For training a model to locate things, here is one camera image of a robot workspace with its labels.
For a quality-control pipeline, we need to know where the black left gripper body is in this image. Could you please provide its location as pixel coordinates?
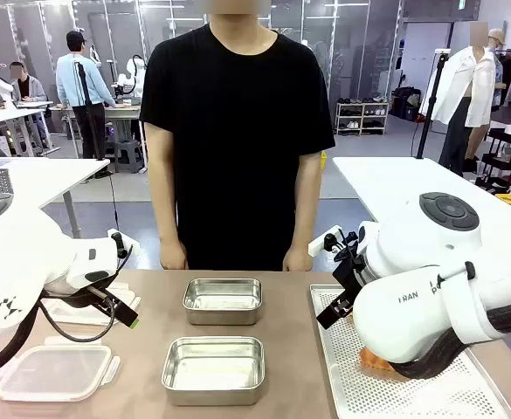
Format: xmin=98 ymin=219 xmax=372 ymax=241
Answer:
xmin=85 ymin=285 xmax=123 ymax=313

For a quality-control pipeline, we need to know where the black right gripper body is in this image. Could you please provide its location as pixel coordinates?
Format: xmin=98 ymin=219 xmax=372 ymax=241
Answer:
xmin=332 ymin=244 xmax=370 ymax=303

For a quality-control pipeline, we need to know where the clear plastic clip lid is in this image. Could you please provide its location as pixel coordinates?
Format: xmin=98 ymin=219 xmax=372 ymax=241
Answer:
xmin=0 ymin=343 xmax=122 ymax=403
xmin=39 ymin=280 xmax=142 ymax=326

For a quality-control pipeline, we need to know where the steel rectangular container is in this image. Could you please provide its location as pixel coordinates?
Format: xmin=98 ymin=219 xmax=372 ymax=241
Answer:
xmin=161 ymin=335 xmax=267 ymax=407
xmin=182 ymin=278 xmax=264 ymax=326

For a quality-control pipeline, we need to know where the person's right forearm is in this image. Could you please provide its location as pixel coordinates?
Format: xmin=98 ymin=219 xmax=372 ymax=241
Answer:
xmin=151 ymin=181 xmax=183 ymax=245

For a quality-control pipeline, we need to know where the person's left forearm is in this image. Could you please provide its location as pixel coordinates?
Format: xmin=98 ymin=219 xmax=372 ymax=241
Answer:
xmin=287 ymin=191 xmax=321 ymax=252

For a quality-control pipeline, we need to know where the person's left hand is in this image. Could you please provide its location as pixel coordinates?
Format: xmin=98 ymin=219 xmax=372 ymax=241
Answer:
xmin=281 ymin=245 xmax=314 ymax=273

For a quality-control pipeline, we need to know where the person's right hand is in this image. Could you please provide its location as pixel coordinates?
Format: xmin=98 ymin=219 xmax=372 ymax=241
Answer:
xmin=159 ymin=241 xmax=190 ymax=271

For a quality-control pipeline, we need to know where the perforated metal baking tray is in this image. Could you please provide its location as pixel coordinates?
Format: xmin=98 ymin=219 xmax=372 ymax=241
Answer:
xmin=309 ymin=283 xmax=511 ymax=419

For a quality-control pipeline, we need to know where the white side table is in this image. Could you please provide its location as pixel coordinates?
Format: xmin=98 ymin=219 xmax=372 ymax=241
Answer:
xmin=0 ymin=156 xmax=111 ymax=239
xmin=332 ymin=155 xmax=511 ymax=228

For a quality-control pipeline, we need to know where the grey plastic step stool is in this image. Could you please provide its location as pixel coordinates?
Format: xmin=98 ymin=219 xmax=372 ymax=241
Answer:
xmin=107 ymin=139 xmax=146 ymax=175

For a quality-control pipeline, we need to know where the white shoe rack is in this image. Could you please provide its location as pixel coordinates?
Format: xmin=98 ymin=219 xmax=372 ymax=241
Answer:
xmin=335 ymin=100 xmax=390 ymax=137

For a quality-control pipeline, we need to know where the black bag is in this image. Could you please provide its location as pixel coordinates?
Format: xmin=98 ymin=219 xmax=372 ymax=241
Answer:
xmin=391 ymin=86 xmax=423 ymax=122

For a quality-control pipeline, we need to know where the person in black t-shirt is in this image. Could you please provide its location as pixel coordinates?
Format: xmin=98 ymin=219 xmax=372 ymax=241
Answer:
xmin=139 ymin=0 xmax=336 ymax=272

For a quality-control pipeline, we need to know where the black rolling cart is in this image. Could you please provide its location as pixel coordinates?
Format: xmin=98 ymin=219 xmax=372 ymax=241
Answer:
xmin=475 ymin=124 xmax=511 ymax=194

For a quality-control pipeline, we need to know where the background work desk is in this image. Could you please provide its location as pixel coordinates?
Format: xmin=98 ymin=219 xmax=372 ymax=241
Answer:
xmin=0 ymin=99 xmax=62 ymax=158

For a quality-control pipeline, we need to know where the person in blue sweater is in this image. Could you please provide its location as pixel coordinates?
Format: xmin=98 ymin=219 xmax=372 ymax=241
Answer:
xmin=55 ymin=30 xmax=117 ymax=161

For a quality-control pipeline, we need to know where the seated person in grey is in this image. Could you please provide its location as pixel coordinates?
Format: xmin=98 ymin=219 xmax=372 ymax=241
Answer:
xmin=9 ymin=61 xmax=49 ymax=152

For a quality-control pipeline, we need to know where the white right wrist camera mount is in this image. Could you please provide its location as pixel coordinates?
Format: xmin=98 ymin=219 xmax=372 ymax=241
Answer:
xmin=307 ymin=225 xmax=344 ymax=258

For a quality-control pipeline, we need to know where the black left arm cable sleeve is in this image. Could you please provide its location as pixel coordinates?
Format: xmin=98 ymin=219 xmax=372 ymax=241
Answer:
xmin=0 ymin=285 xmax=121 ymax=383

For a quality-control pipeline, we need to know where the black arm cable sleeve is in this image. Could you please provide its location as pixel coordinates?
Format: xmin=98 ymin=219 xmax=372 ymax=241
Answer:
xmin=0 ymin=285 xmax=121 ymax=383
xmin=390 ymin=308 xmax=511 ymax=381

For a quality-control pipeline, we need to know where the black right arm cable sleeve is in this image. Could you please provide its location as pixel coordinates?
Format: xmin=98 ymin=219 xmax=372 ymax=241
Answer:
xmin=390 ymin=308 xmax=511 ymax=381

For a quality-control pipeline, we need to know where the black camera tripod pole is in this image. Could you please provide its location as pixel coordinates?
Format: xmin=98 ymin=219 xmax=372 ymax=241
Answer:
xmin=413 ymin=49 xmax=452 ymax=160
xmin=73 ymin=60 xmax=113 ymax=179

